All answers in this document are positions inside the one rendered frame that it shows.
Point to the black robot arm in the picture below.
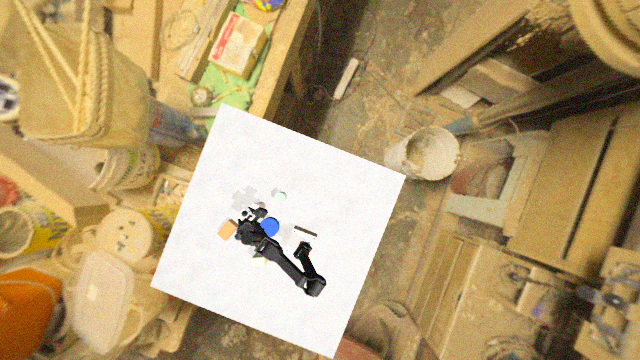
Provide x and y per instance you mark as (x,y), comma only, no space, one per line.
(273,252)

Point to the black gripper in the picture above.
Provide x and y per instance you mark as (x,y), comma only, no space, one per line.
(259,213)

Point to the blue short cylinder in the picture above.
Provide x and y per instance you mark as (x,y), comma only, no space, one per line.
(271,226)

